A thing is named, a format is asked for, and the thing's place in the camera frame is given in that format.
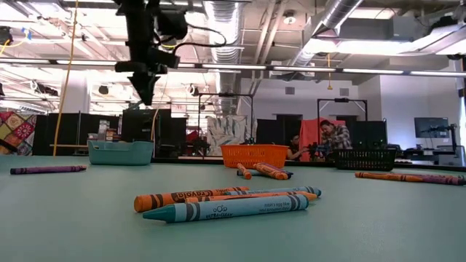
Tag grey background workstation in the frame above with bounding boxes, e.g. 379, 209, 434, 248
400, 143, 466, 167

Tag red cloth curtain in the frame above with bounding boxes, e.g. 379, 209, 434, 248
300, 117, 347, 162

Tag person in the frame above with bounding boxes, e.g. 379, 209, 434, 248
319, 119, 353, 151
286, 134, 309, 162

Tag black plastic basket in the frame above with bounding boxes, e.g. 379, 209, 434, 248
333, 148, 398, 172

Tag orange plastic basket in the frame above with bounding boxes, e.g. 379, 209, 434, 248
220, 143, 291, 170

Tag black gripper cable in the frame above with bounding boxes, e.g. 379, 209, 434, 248
156, 21, 227, 55

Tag black looped cable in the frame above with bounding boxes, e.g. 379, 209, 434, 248
0, 138, 21, 154

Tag silver spiral duct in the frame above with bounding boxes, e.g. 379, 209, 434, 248
291, 0, 365, 68
202, 0, 244, 116

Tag colourful patchwork quilt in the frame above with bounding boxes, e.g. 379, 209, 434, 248
0, 111, 38, 156

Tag teal plastic bin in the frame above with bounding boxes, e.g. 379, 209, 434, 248
87, 140, 155, 167

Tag white patterned cloth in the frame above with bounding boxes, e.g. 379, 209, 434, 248
206, 115, 253, 157

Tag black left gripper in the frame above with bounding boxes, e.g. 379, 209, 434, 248
114, 47, 181, 106

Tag black partition panel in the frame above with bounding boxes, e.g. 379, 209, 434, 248
345, 119, 388, 151
34, 112, 122, 156
121, 108, 188, 158
256, 114, 304, 162

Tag stacked small boxes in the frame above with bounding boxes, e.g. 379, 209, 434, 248
87, 119, 121, 143

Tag dark wall monitor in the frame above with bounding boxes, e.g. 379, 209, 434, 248
414, 116, 451, 140

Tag black metal stand frame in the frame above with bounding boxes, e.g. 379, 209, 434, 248
197, 92, 255, 146
316, 97, 368, 123

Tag long ceiling light strip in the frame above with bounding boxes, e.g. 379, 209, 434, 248
0, 57, 466, 78

